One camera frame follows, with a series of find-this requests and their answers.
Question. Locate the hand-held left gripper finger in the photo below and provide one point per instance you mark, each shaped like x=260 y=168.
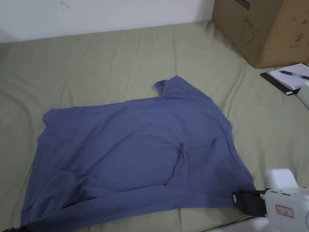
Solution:
x=12 y=229

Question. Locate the white paper pad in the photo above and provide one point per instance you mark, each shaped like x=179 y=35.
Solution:
x=291 y=81

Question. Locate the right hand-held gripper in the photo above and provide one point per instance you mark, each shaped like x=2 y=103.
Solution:
x=287 y=205

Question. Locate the blue pen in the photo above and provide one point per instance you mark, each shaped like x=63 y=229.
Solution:
x=293 y=74

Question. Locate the black clipboard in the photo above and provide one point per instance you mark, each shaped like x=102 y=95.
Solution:
x=274 y=81

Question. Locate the blue shirt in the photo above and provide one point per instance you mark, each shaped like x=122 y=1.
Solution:
x=125 y=145

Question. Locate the brown cardboard carton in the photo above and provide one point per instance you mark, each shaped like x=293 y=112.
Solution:
x=260 y=31

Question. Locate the white box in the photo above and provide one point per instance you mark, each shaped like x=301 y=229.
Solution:
x=304 y=95

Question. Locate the bed with pale green sheet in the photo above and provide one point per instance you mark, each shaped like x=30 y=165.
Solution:
x=101 y=62

